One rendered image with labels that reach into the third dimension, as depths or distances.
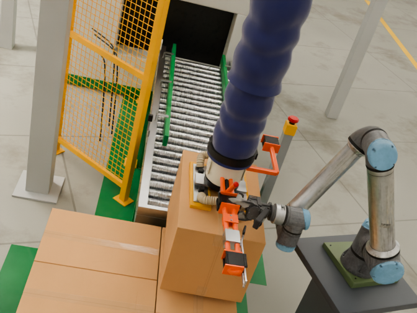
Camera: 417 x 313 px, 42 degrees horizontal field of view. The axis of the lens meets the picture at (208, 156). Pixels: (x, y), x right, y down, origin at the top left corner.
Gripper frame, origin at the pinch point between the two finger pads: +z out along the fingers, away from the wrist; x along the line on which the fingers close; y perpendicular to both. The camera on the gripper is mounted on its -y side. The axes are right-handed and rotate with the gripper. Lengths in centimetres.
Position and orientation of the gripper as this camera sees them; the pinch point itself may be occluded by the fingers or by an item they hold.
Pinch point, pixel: (228, 207)
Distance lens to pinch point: 235.7
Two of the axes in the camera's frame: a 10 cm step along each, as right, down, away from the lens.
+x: 2.6, -8.1, -5.3
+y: -0.2, -5.5, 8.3
